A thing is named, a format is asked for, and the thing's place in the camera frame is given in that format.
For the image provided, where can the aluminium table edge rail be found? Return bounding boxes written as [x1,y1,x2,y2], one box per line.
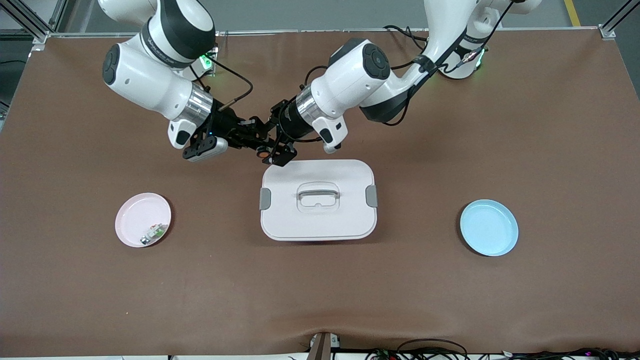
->
[47,26,608,38]

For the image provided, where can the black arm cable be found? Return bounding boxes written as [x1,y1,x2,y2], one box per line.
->
[304,22,516,126]
[199,52,254,113]

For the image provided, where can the aluminium frame strut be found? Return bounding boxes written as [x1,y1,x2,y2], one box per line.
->
[0,0,68,45]
[599,0,640,41]

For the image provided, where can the pale pink round plate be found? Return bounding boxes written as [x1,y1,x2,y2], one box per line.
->
[114,192,172,249]

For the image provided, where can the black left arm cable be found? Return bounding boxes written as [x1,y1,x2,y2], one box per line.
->
[304,22,516,126]

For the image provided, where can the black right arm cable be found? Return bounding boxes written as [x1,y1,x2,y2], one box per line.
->
[199,52,254,113]

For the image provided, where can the light blue round plate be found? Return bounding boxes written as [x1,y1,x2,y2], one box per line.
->
[459,199,520,257]

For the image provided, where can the green white switch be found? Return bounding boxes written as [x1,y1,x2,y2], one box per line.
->
[139,223,169,246]

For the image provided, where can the tangled black cables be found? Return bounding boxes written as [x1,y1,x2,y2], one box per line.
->
[364,338,640,360]

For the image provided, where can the orange push-button switch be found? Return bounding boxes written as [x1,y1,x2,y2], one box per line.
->
[252,131,272,162]

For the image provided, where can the brown mount post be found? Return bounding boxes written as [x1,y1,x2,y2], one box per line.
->
[307,331,342,360]

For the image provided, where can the white lidded storage box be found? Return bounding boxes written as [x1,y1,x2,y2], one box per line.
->
[258,159,379,242]

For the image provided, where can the black left base cable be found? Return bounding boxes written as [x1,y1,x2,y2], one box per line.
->
[383,25,428,42]

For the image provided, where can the brown table mat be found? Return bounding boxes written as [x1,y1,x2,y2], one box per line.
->
[0,27,640,357]

